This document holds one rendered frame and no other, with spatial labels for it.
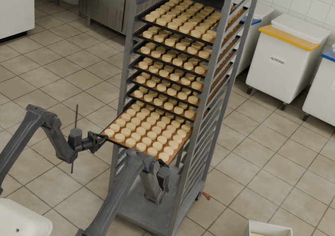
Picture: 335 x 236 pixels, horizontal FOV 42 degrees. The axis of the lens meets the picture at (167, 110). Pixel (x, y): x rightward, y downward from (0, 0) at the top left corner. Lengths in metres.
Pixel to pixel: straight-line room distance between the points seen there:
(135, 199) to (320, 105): 2.17
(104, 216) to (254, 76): 3.33
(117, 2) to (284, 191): 2.74
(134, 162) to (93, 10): 3.93
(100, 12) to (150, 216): 2.93
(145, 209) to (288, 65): 2.15
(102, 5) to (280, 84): 2.19
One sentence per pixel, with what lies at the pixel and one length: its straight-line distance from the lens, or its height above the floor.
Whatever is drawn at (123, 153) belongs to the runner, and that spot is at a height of 0.59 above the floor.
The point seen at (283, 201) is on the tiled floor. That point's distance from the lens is 3.62.
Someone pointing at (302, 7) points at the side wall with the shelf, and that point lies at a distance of 4.94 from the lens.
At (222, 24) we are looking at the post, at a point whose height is 1.62.
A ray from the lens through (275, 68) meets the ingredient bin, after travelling 4.47.
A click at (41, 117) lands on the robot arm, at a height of 1.35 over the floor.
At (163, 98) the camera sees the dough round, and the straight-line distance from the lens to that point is 2.41.
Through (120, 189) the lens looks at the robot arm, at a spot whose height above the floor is 1.30.
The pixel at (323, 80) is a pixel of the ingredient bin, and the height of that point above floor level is 0.52.
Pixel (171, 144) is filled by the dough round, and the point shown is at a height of 0.97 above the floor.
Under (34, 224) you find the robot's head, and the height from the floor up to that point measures 1.31.
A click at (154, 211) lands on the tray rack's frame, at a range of 3.02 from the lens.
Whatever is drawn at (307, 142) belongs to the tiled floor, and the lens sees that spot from 4.36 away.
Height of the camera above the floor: 2.38
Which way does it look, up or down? 34 degrees down
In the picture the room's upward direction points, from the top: 11 degrees clockwise
